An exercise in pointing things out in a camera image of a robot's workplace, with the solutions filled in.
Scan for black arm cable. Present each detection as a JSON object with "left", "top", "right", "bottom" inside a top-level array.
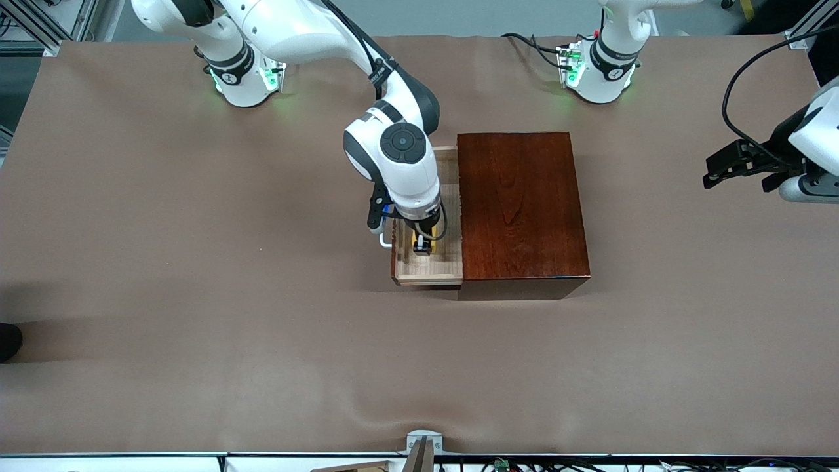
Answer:
[
  {"left": 320, "top": 0, "right": 449, "bottom": 243},
  {"left": 721, "top": 26, "right": 839, "bottom": 172}
]

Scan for aluminium frame profile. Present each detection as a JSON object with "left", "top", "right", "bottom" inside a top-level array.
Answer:
[
  {"left": 787, "top": 0, "right": 839, "bottom": 50},
  {"left": 0, "top": 0, "right": 99, "bottom": 56}
]

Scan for brown table cover sheet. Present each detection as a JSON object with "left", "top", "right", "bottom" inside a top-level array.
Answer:
[{"left": 0, "top": 34, "right": 839, "bottom": 456}]

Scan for dark brown wooden cabinet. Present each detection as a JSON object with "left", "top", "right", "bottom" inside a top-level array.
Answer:
[{"left": 457, "top": 131, "right": 592, "bottom": 302}]

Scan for wooden drawer with dark front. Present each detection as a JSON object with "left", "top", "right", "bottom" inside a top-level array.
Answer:
[{"left": 391, "top": 146, "right": 464, "bottom": 287}]

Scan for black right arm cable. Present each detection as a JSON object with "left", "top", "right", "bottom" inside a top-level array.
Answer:
[{"left": 320, "top": 0, "right": 449, "bottom": 243}]

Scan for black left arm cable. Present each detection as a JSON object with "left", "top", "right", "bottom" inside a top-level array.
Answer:
[{"left": 721, "top": 26, "right": 839, "bottom": 172}]

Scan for brown flat board piece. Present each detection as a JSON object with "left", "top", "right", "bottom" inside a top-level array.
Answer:
[{"left": 308, "top": 460, "right": 394, "bottom": 472}]

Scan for grey metal bracket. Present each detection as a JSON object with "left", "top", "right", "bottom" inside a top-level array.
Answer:
[{"left": 401, "top": 429, "right": 444, "bottom": 472}]

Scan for black rounded object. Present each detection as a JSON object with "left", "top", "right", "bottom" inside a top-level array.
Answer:
[{"left": 0, "top": 323, "right": 24, "bottom": 363}]

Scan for black base cable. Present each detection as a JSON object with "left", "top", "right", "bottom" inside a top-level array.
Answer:
[{"left": 501, "top": 31, "right": 581, "bottom": 69}]

